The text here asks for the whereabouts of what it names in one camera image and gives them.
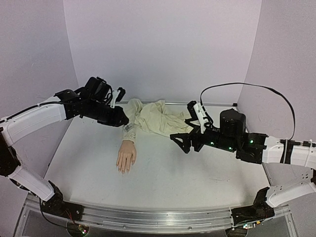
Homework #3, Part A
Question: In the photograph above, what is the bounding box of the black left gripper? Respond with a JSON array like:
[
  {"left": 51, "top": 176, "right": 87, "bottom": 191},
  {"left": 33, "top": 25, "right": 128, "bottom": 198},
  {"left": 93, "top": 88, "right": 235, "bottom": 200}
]
[{"left": 87, "top": 100, "right": 129, "bottom": 127}]

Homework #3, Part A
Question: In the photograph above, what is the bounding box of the clear glitter nail polish bottle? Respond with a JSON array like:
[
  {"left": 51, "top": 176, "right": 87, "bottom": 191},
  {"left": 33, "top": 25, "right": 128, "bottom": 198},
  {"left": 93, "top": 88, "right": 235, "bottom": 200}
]
[{"left": 123, "top": 124, "right": 133, "bottom": 132}]

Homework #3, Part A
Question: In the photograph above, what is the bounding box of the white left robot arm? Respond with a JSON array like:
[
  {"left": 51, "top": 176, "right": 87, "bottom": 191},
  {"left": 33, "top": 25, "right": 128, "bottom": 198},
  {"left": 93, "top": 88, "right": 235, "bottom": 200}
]
[{"left": 0, "top": 77, "right": 129, "bottom": 216}]

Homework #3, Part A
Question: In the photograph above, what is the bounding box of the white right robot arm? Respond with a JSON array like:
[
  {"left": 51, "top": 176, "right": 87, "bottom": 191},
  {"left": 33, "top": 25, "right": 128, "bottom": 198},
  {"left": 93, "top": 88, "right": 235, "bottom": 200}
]
[{"left": 170, "top": 109, "right": 316, "bottom": 170}]

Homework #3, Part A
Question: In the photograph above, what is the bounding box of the mannequin hand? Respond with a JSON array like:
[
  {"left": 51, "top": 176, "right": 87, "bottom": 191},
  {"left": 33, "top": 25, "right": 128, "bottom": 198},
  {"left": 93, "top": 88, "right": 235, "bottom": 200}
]
[{"left": 116, "top": 140, "right": 136, "bottom": 175}]

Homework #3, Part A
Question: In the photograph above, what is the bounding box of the cream cloth garment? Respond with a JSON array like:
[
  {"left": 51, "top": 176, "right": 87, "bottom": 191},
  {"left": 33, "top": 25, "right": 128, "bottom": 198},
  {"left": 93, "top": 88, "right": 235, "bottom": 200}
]
[{"left": 122, "top": 98, "right": 193, "bottom": 142}]

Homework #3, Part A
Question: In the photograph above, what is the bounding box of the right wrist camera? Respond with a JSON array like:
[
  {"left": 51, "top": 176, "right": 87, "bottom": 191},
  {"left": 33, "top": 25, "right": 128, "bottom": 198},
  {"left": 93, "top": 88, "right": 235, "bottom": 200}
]
[{"left": 187, "top": 101, "right": 213, "bottom": 134}]

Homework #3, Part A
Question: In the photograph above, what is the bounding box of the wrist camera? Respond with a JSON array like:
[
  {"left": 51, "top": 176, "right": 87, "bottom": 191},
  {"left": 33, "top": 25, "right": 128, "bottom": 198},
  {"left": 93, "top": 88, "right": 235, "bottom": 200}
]
[
  {"left": 110, "top": 87, "right": 126, "bottom": 109},
  {"left": 187, "top": 101, "right": 213, "bottom": 134}
]

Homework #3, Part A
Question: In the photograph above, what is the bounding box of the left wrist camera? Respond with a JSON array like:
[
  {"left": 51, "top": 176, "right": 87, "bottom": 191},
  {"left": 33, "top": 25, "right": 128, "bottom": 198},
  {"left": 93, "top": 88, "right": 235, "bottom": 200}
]
[{"left": 110, "top": 87, "right": 126, "bottom": 109}]

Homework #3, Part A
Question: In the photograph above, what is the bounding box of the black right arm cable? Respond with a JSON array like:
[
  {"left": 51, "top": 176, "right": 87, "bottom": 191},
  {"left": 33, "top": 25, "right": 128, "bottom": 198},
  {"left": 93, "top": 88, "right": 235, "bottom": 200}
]
[{"left": 199, "top": 82, "right": 296, "bottom": 141}]

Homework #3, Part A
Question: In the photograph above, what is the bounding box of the aluminium front rail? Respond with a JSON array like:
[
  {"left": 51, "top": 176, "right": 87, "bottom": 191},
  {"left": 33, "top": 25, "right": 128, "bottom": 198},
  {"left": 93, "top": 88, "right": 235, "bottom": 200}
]
[{"left": 14, "top": 195, "right": 297, "bottom": 237}]

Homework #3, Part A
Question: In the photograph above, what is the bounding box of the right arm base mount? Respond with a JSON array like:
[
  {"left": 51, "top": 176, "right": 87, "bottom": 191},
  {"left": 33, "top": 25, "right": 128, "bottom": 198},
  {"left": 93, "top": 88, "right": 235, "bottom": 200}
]
[{"left": 231, "top": 187, "right": 275, "bottom": 227}]

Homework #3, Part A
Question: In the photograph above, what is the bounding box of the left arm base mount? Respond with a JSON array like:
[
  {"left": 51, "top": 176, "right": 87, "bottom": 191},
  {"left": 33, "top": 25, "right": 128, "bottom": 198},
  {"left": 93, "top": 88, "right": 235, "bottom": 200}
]
[{"left": 40, "top": 181, "right": 84, "bottom": 221}]

